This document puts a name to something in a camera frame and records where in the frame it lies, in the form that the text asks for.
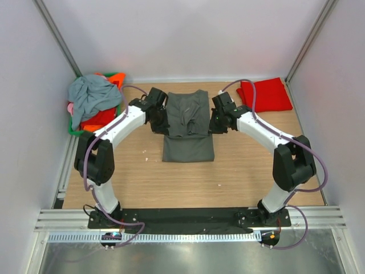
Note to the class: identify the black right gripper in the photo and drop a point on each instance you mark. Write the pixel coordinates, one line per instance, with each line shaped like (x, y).
(213, 128)

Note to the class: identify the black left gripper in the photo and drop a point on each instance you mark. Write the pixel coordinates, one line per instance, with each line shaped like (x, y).
(162, 129)

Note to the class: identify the dark grey t shirt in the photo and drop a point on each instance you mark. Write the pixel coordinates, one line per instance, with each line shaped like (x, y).
(189, 139)

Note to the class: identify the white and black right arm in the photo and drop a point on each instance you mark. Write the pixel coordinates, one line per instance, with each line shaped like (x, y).
(293, 164)

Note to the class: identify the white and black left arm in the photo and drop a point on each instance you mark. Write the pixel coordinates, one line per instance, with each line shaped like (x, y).
(95, 159)

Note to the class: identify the orange t shirt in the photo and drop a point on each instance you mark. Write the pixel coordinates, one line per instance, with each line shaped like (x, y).
(115, 78)

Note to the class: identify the folded red t shirt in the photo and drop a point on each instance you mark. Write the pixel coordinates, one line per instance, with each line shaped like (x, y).
(271, 95)

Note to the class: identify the red t shirt in basket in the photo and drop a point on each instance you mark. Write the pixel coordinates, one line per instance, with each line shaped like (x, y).
(101, 119)

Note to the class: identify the light blue t shirt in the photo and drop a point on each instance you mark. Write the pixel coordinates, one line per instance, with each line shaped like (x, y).
(91, 94)

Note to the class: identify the pink garment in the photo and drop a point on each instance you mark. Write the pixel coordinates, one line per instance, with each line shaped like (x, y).
(70, 108)

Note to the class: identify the green plastic basket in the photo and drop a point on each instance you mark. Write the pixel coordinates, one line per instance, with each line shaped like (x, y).
(94, 101)

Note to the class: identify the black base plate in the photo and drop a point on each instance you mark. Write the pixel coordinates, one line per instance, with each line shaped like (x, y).
(198, 221)

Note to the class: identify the slotted white cable duct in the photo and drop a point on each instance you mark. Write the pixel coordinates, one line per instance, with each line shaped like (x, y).
(114, 237)

